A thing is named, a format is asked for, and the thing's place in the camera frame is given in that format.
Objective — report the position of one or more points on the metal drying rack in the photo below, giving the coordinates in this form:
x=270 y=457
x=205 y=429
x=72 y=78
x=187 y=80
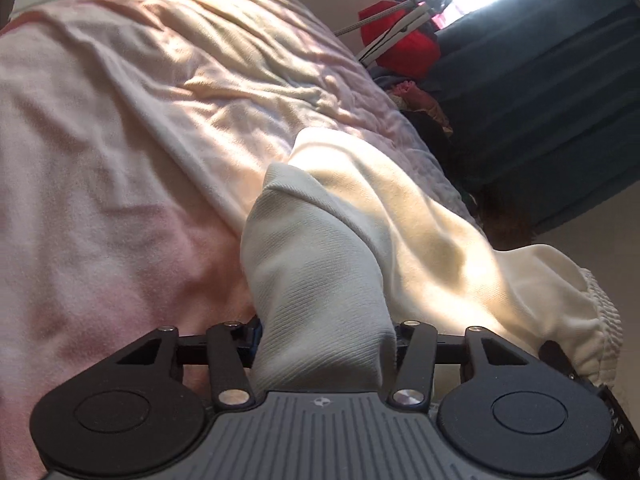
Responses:
x=400 y=25

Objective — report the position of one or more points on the red garment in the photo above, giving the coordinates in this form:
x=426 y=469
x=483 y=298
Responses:
x=410 y=45

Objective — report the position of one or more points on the pastel bed sheet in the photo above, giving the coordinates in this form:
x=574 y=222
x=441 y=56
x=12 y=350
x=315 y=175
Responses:
x=125 y=135

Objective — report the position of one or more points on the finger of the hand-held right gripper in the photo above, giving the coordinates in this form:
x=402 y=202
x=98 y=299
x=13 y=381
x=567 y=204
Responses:
x=557 y=357

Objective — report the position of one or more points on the teal curtain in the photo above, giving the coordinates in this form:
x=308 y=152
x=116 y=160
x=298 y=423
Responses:
x=540 y=85

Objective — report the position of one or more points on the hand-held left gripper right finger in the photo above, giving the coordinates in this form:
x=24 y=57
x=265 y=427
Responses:
x=415 y=360

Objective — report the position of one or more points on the pile of mixed clothes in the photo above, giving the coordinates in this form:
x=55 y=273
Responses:
x=440 y=125

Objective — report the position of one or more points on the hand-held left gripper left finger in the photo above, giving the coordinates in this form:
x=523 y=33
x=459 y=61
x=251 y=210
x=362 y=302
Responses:
x=256 y=336

